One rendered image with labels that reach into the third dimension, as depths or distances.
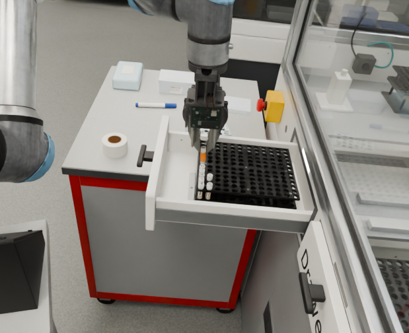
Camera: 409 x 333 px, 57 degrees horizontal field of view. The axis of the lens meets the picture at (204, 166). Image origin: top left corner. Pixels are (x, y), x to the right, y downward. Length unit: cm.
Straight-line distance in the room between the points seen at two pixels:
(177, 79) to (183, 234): 54
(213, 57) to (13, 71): 42
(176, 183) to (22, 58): 42
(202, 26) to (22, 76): 40
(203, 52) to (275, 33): 93
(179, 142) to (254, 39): 73
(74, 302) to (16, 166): 97
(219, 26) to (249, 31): 92
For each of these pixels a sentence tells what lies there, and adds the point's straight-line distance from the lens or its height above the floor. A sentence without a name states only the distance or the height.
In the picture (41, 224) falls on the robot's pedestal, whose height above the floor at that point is 76.
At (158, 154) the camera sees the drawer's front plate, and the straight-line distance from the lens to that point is 83.
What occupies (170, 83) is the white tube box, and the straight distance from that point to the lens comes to 137.
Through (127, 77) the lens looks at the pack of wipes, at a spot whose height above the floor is 80.
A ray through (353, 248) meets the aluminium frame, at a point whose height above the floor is 99.
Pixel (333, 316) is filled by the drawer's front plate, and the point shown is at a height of 92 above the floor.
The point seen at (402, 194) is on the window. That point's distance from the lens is 55.
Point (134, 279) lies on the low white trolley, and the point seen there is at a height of 24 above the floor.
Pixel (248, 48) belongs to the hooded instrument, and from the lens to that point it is 159.
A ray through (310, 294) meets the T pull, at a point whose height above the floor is 91.
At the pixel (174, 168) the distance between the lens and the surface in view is 94.
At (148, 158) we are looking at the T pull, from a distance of 85.
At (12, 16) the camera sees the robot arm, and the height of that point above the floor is 115.
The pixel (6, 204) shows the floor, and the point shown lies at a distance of 213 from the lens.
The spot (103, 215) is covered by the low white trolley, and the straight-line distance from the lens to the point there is 120.
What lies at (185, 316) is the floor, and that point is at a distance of 164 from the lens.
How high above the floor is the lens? 145
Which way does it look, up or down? 40 degrees down
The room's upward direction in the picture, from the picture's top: 7 degrees clockwise
